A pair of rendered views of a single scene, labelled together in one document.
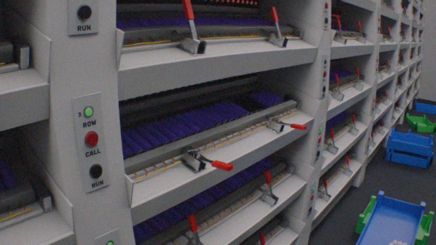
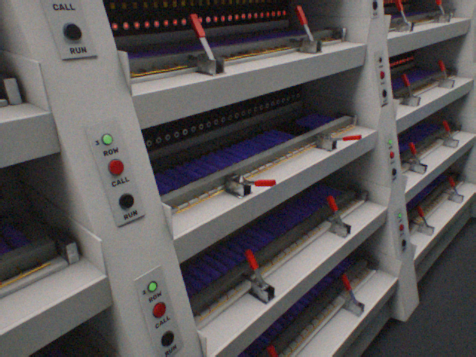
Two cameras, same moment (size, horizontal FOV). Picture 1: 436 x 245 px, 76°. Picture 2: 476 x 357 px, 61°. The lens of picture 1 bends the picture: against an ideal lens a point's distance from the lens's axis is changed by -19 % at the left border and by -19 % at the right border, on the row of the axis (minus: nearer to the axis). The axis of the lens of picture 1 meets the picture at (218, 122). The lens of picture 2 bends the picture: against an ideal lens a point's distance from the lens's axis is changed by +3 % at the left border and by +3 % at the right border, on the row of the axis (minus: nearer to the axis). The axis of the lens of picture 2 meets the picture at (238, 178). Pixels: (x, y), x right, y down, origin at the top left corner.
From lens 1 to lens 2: 11 cm
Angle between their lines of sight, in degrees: 8
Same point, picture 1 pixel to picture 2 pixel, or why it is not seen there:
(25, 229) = (42, 286)
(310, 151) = (381, 170)
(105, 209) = (143, 244)
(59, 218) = (88, 265)
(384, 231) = not seen: outside the picture
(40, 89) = (42, 118)
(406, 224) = not seen: outside the picture
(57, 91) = (64, 120)
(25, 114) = (27, 148)
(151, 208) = (198, 239)
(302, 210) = (392, 243)
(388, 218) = not seen: outside the picture
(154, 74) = (174, 97)
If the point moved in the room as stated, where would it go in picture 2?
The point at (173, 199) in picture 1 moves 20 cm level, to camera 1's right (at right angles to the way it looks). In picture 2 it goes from (222, 227) to (355, 204)
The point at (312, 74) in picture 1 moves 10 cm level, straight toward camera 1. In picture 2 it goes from (364, 79) to (361, 84)
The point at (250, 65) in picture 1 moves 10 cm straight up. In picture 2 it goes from (280, 79) to (268, 18)
